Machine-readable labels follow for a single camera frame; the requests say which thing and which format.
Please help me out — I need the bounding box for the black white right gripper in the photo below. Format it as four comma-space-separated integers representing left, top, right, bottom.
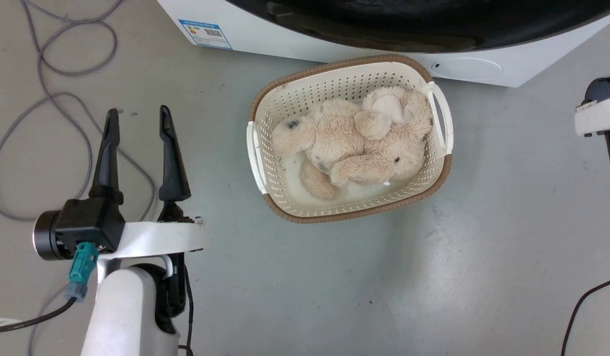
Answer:
574, 10, 610, 137

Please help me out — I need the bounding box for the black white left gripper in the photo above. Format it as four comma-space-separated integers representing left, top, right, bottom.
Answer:
33, 105, 207, 262

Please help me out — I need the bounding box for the black glass washing machine door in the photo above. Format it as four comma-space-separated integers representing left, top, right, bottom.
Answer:
225, 0, 610, 53

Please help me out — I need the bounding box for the white washing machine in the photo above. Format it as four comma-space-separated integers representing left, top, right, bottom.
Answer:
157, 0, 610, 88

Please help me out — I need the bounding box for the blue energy label sticker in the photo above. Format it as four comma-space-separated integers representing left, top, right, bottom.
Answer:
178, 19, 233, 50

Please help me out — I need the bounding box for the round white filter cover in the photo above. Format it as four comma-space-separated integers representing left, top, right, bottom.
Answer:
431, 58, 504, 82

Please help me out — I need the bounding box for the cream laundry basket brown rim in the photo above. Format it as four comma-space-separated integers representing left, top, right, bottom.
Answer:
246, 54, 454, 224

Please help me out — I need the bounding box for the beige plush teddy bear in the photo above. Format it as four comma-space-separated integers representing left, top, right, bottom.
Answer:
271, 86, 434, 200

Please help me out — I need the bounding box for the grey floor cable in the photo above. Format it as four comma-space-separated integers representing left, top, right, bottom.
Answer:
0, 0, 157, 223

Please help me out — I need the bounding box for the black cable teal connector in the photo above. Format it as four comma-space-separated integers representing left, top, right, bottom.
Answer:
0, 242, 101, 333

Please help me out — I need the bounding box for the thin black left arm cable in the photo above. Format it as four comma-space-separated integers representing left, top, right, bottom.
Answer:
178, 265, 195, 356

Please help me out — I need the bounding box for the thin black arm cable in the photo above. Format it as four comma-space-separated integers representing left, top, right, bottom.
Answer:
178, 265, 195, 356
561, 279, 610, 356

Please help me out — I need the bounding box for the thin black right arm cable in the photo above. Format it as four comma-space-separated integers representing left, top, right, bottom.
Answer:
561, 279, 610, 356

